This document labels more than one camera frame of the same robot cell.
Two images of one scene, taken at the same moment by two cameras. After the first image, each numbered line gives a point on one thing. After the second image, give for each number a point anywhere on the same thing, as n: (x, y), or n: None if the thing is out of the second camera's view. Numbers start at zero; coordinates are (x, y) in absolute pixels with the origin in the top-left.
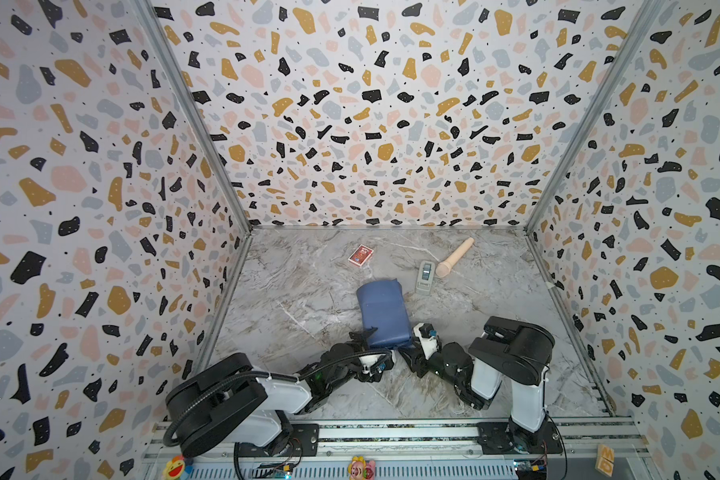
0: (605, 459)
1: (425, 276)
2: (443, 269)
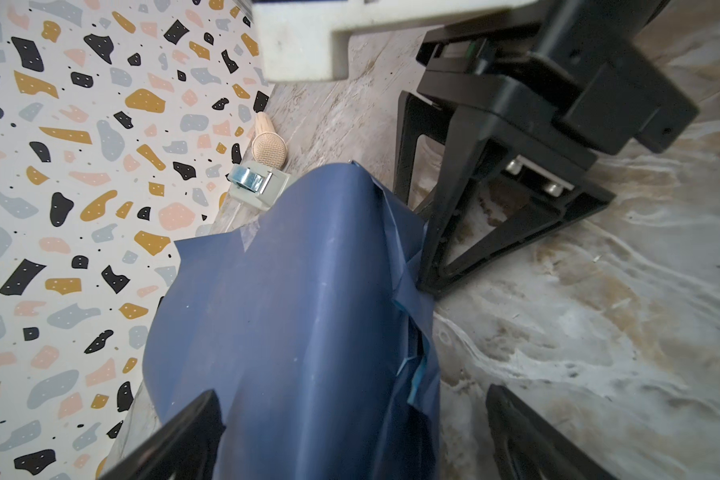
0: None
1: (255, 184)
2: (268, 147)
